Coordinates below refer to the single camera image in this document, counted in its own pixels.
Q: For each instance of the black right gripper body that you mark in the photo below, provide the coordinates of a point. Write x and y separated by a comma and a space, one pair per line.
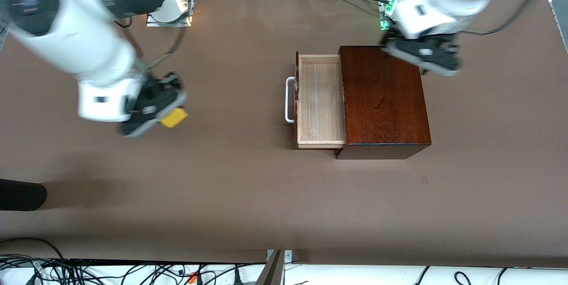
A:
167, 84

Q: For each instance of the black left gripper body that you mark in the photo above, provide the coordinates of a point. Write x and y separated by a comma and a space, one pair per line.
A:
392, 39

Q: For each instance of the yellow block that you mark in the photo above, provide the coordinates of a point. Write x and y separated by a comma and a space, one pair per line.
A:
174, 118

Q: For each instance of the light wooden drawer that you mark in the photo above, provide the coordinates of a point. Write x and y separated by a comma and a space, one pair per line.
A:
321, 98

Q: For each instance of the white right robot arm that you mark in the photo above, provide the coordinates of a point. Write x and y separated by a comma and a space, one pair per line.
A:
88, 49

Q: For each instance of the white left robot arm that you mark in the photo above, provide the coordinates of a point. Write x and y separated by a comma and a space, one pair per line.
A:
443, 5

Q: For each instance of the dark wooden cabinet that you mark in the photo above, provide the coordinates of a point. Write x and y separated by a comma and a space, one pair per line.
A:
386, 98

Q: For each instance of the brown table cover sheet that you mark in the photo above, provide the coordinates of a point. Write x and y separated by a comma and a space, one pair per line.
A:
222, 187

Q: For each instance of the black ribbed foam cylinder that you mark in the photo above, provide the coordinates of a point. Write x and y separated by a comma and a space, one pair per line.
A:
22, 195

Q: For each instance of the dark metal bar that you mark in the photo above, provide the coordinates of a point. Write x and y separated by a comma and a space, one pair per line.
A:
273, 271

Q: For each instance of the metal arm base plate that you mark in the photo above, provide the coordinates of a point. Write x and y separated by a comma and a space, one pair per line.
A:
384, 25
177, 22

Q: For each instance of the silver corner bracket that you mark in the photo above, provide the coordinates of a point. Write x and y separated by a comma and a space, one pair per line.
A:
288, 256

